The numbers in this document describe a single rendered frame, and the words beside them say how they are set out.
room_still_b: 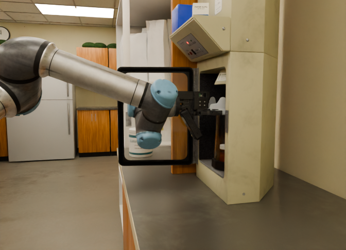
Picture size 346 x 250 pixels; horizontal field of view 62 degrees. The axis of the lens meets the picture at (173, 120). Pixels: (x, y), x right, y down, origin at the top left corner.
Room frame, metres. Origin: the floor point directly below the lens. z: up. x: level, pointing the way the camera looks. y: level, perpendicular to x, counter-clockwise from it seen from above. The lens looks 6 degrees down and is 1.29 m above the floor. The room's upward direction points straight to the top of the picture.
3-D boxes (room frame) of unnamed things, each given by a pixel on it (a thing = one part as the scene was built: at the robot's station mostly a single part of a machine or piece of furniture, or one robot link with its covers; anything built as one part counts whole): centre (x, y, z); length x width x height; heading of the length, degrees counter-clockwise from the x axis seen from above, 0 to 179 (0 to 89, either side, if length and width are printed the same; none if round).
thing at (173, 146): (1.16, 0.07, 1.19); 0.30 x 0.01 x 0.40; 93
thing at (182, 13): (1.11, -0.05, 1.56); 0.10 x 0.10 x 0.09; 13
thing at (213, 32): (1.01, -0.08, 1.46); 0.32 x 0.11 x 0.10; 13
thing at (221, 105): (0.96, -0.17, 1.24); 0.09 x 0.03 x 0.06; 78
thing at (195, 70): (1.17, -0.09, 1.19); 0.03 x 0.02 x 0.39; 13
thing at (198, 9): (0.96, -0.09, 1.54); 0.05 x 0.05 x 0.06; 89
